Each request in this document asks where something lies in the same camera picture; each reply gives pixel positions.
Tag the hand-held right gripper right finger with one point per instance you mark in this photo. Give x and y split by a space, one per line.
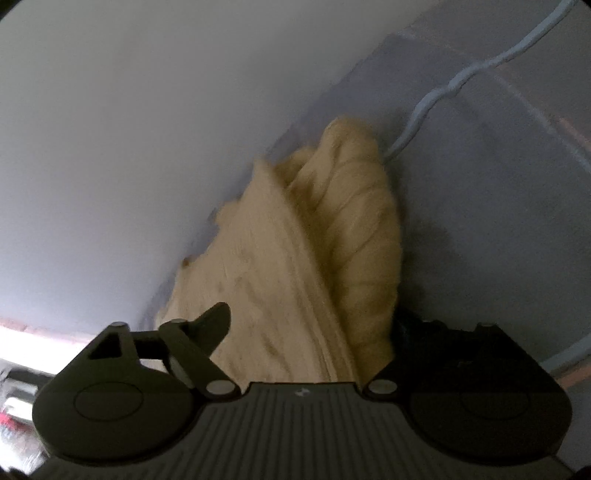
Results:
418 342

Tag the blue-grey plaid bedsheet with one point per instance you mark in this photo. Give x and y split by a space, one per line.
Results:
485 207

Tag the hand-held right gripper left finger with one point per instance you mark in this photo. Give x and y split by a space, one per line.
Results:
215 328

